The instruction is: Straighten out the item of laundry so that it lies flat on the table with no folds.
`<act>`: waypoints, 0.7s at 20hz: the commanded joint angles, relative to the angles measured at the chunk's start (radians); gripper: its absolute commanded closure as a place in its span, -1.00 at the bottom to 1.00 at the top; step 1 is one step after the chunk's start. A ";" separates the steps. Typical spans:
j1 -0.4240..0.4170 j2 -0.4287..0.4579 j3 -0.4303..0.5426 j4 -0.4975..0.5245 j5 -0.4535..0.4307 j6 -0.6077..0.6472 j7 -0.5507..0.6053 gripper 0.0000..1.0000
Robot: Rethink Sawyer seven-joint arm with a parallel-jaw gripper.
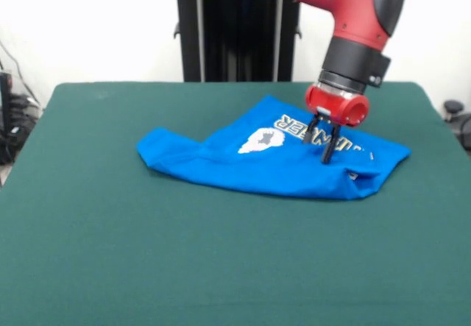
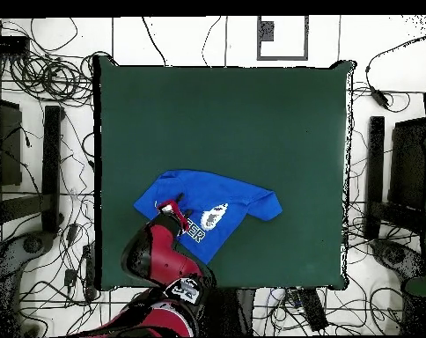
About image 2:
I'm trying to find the blue shirt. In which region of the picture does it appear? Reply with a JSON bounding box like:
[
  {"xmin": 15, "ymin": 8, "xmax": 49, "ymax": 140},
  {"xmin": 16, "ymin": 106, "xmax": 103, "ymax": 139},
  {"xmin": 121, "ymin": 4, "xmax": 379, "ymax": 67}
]
[{"xmin": 132, "ymin": 168, "xmax": 283, "ymax": 266}]

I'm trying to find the flat black box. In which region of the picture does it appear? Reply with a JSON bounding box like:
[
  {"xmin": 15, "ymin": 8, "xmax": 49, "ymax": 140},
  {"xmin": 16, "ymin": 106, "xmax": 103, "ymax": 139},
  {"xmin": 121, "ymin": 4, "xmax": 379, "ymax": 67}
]
[{"xmin": 0, "ymin": 34, "xmax": 31, "ymax": 55}]

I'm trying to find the dark green table cloth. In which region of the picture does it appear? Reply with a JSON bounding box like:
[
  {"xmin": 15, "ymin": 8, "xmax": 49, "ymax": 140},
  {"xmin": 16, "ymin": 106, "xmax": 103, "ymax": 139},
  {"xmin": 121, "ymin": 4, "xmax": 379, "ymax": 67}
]
[{"xmin": 92, "ymin": 54, "xmax": 356, "ymax": 291}]

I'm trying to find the black power strip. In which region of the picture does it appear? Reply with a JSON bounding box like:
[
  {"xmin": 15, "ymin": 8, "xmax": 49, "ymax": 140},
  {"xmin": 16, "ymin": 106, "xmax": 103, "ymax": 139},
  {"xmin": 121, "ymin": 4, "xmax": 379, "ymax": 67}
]
[
  {"xmin": 81, "ymin": 243, "xmax": 96, "ymax": 300},
  {"xmin": 298, "ymin": 288, "xmax": 329, "ymax": 332}
]

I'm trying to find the black equipment box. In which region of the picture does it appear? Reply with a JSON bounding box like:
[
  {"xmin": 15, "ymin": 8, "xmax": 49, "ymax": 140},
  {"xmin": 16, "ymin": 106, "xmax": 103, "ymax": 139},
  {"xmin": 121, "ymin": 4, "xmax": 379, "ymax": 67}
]
[
  {"xmin": 0, "ymin": 96, "xmax": 24, "ymax": 187},
  {"xmin": 388, "ymin": 117, "xmax": 426, "ymax": 212}
]

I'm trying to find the black power adapter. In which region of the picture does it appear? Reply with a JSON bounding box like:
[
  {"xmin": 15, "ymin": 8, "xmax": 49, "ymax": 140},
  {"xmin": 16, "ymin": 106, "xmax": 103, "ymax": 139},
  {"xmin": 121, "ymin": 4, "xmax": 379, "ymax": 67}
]
[{"xmin": 369, "ymin": 85, "xmax": 392, "ymax": 108}]

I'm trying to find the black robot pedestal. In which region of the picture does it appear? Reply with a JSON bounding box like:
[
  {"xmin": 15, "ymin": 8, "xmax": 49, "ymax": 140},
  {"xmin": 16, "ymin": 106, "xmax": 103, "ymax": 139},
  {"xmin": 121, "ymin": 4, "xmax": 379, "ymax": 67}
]
[{"xmin": 198, "ymin": 287, "xmax": 257, "ymax": 337}]

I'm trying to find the grey square floor frame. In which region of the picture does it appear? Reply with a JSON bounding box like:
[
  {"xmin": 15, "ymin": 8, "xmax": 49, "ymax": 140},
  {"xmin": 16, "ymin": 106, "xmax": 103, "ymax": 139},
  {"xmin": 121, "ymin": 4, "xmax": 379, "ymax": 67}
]
[{"xmin": 256, "ymin": 15, "xmax": 310, "ymax": 62}]

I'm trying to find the coiled black cable bundle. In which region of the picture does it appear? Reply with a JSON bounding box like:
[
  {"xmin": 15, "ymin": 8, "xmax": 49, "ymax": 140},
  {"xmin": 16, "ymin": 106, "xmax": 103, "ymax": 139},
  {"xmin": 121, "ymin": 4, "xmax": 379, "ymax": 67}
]
[{"xmin": 8, "ymin": 52, "xmax": 94, "ymax": 107}]

